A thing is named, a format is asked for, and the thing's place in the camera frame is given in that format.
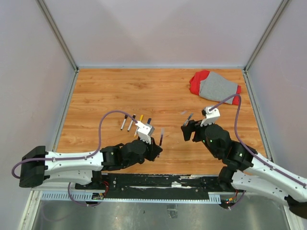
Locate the white whiteboard marker pen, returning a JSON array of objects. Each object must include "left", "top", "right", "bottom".
[{"left": 127, "top": 114, "right": 136, "bottom": 132}]

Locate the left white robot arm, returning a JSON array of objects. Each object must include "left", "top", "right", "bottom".
[{"left": 19, "top": 139, "right": 163, "bottom": 190}]

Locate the white marker black cap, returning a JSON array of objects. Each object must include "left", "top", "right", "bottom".
[{"left": 120, "top": 115, "right": 128, "bottom": 130}]

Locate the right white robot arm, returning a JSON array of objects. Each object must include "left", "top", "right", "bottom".
[{"left": 181, "top": 120, "right": 307, "bottom": 219}]

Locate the black mounting base rail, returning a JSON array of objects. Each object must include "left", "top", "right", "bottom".
[{"left": 74, "top": 172, "right": 243, "bottom": 201}]

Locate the red and grey cloth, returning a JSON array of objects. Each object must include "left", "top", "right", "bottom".
[{"left": 189, "top": 70, "right": 242, "bottom": 102}]

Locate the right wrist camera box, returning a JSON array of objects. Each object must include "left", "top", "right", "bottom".
[{"left": 200, "top": 106, "right": 220, "bottom": 127}]

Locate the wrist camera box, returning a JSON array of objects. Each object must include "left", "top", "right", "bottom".
[
  {"left": 200, "top": 106, "right": 220, "bottom": 127},
  {"left": 136, "top": 121, "right": 155, "bottom": 144}
]

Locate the white marker yellow end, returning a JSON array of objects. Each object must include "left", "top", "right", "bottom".
[{"left": 134, "top": 115, "right": 143, "bottom": 137}]

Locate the purple marker pen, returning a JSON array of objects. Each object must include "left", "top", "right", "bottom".
[{"left": 157, "top": 135, "right": 164, "bottom": 158}]

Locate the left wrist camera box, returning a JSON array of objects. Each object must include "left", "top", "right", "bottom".
[{"left": 136, "top": 121, "right": 155, "bottom": 144}]

